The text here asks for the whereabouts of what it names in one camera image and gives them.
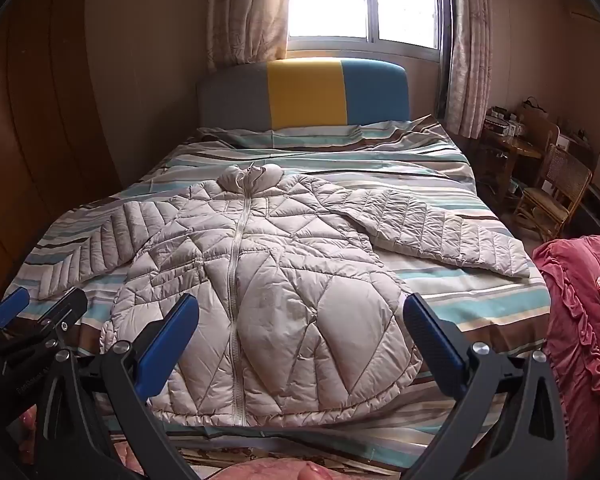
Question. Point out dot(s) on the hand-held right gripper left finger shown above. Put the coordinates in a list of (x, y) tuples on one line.
[(162, 340)]

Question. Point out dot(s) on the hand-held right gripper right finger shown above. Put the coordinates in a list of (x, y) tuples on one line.
[(430, 340)]

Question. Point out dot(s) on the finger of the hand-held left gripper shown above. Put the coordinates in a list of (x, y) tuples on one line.
[(10, 307), (67, 307)]

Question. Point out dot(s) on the beige quilted puffer jacket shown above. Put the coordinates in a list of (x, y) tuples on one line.
[(280, 285)]

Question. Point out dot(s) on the person's left hand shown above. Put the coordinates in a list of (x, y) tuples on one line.
[(28, 417)]

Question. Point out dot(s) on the striped bedspread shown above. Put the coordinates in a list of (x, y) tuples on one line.
[(430, 195)]

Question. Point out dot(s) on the pink ruffled blanket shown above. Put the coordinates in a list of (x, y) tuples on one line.
[(575, 320)]

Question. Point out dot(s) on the person's bare foot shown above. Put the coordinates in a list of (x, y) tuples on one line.
[(275, 472)]

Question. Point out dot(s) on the rattan chair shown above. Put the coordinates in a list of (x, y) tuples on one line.
[(555, 195)]

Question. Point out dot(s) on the wooden side table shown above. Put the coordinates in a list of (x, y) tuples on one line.
[(510, 147)]

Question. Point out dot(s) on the small clutter on table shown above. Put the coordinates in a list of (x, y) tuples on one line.
[(502, 122)]

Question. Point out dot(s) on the brown paper bag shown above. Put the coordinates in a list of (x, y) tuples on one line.
[(542, 127)]

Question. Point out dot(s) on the white box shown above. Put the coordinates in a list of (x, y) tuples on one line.
[(572, 144)]

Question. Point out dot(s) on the grey yellow blue headboard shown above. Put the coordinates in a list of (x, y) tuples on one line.
[(305, 92)]

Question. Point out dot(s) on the beige patterned curtain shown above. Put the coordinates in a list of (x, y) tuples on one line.
[(247, 10), (470, 50)]

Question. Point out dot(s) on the window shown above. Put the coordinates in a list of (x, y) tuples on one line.
[(360, 0)]

